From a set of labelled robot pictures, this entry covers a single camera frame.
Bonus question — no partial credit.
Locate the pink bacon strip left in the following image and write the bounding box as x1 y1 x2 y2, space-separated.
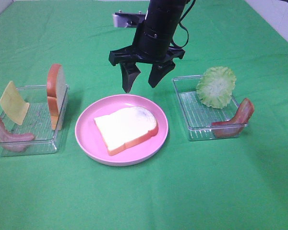
0 118 35 143

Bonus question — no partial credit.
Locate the green tablecloth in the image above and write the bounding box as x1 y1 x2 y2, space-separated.
0 0 288 230

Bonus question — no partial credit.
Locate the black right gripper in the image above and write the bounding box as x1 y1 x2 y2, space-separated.
108 21 184 93

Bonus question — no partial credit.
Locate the black cable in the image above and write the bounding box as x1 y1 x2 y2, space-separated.
170 0 196 48

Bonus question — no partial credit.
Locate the red bacon strip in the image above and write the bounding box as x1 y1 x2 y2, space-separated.
211 98 254 138

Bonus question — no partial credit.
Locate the clear plastic tray left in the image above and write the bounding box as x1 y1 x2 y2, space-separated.
0 85 69 157

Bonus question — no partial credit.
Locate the clear plastic tray right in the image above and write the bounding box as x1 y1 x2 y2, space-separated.
172 75 248 141

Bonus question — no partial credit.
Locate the green lettuce leaf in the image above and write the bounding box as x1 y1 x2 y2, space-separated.
196 66 237 109

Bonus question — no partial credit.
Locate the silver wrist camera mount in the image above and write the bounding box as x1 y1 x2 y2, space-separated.
112 11 146 28

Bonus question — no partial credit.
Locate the pink round plate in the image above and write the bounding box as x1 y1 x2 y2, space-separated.
74 94 169 167

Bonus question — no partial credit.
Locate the clear plastic tray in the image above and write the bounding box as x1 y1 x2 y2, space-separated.
0 85 69 157
172 75 248 141

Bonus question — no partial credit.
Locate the bread slice orange crust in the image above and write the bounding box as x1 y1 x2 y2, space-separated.
94 106 158 156

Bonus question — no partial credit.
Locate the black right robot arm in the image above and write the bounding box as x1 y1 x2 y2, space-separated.
108 0 187 92

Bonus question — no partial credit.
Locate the standing bread slice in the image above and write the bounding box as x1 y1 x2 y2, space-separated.
47 63 67 130

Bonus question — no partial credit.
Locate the yellow cheese slice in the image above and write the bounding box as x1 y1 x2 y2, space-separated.
0 80 30 126

